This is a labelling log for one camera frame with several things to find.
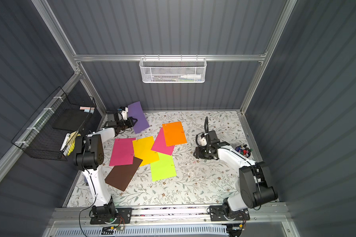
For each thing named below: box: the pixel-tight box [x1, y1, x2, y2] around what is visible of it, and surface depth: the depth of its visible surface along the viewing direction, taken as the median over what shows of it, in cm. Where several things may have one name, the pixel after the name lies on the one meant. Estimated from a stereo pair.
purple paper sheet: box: [127, 101, 150, 135], surface depth 110 cm
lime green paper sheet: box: [150, 152, 177, 182], surface depth 93 cm
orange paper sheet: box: [161, 121, 188, 147], surface depth 111 cm
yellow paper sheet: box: [132, 135, 160, 167], surface depth 101 cm
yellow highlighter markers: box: [63, 130, 82, 157], surface depth 68 cm
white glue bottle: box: [179, 74, 202, 81], surface depth 93 cm
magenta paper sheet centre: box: [150, 127, 175, 156], surface depth 102 cm
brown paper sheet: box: [104, 156, 144, 192], surface depth 91 cm
